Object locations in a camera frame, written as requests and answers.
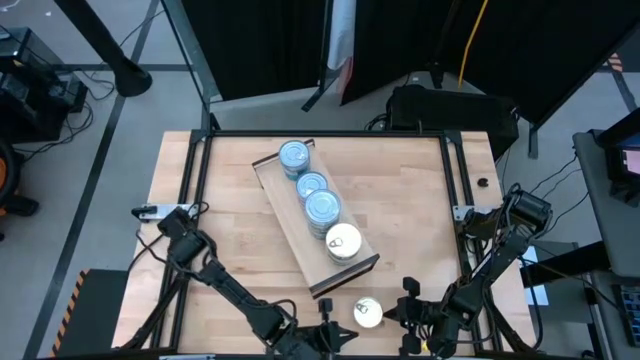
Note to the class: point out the monitor with pink screen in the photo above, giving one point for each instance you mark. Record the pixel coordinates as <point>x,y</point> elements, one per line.
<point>630,160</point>

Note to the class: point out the black equipment cart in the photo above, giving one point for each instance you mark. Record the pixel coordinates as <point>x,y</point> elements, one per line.
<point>30,100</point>

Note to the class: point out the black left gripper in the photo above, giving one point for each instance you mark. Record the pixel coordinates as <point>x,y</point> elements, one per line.
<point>305,345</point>

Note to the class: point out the narrow black curtain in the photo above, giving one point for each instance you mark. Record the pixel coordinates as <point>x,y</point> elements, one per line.
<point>250,45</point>

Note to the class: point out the grey desk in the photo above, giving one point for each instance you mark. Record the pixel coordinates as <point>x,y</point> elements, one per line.
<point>615,235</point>

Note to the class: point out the white paper sheet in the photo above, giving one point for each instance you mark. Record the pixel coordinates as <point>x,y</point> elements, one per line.
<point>539,296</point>

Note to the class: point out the orange black device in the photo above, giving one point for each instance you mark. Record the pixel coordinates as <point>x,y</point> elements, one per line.
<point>5,172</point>

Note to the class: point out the white fabric strip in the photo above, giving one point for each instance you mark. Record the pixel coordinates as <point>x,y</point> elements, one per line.
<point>342,30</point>

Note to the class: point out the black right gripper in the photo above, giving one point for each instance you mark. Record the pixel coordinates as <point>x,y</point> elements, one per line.
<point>425,317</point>

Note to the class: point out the black equipment case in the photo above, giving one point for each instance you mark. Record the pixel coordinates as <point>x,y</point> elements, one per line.
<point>450,115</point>

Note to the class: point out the black pole round base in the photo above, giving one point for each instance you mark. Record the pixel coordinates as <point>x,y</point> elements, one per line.
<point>132,80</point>

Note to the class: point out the wide black curtain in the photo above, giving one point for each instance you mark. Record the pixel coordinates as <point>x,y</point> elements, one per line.
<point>540,50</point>

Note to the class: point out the white metal bracket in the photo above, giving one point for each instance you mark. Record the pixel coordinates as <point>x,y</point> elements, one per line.
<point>155,211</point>
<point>462,212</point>

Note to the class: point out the black metal beam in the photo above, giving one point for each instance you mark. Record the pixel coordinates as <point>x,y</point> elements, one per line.
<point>565,262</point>

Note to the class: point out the black round knob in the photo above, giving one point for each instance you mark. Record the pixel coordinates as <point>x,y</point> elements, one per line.
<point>482,182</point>

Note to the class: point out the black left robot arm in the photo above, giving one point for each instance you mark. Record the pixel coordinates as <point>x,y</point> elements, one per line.
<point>220,285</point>

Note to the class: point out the blue yellowfin tuna can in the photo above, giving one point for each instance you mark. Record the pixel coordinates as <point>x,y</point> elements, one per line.
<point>291,175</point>
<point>294,152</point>

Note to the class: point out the red label seafood can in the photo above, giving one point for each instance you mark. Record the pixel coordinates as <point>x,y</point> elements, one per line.
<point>309,181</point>

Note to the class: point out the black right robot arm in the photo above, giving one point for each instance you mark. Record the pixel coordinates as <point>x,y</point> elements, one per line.
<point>500,250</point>

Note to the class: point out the grey metal beam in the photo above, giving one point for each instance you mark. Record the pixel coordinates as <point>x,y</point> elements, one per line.
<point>192,55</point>

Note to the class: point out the black table frame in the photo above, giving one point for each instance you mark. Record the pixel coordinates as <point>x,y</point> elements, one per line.
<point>350,133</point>

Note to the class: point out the black keyboard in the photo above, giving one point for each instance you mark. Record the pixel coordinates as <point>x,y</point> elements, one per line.
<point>631,315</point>

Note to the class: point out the black mat hazard stripes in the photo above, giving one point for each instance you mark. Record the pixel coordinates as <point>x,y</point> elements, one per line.
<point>97,310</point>

